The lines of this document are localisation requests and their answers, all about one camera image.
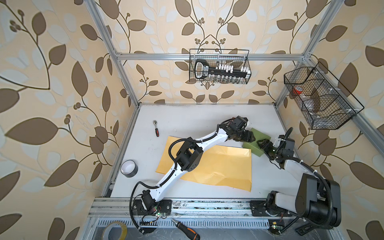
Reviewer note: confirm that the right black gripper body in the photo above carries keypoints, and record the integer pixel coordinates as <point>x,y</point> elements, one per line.
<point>278,153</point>

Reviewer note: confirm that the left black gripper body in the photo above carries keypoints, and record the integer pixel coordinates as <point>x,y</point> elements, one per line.
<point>238,131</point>

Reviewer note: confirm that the green gift box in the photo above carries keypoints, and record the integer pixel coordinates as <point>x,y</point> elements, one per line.
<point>254,146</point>

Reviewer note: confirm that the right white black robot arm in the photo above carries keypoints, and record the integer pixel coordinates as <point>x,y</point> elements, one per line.
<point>317,200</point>

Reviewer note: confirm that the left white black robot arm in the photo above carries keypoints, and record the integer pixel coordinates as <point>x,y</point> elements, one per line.
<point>186,155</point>

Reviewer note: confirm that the red cap plastic bottle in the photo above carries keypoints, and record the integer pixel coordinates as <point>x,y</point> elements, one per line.
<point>306,103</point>

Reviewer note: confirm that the black socket set holder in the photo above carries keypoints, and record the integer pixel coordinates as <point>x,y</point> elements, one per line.
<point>203,70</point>

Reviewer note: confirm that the orange black screwdriver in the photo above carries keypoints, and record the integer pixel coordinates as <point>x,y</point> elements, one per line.
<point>190,233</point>

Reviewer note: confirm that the yellowish packing tape roll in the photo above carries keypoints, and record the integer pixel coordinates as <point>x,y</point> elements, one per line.
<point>115,231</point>

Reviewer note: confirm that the right black wire basket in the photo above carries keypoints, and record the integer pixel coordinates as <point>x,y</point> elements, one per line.
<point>336,103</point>

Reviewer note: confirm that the black wire basket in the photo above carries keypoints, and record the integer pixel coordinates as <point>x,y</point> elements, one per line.
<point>235,57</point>
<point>336,103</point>

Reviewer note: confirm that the back black wire basket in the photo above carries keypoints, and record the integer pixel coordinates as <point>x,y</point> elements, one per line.
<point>235,57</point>

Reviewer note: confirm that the red handled ratchet wrench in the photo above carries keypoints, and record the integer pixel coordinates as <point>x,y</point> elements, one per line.
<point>156,128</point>

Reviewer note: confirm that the grey duct tape roll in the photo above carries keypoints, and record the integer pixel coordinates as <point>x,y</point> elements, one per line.
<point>129,168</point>

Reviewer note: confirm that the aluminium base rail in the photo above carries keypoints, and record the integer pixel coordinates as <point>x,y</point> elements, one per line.
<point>186,208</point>

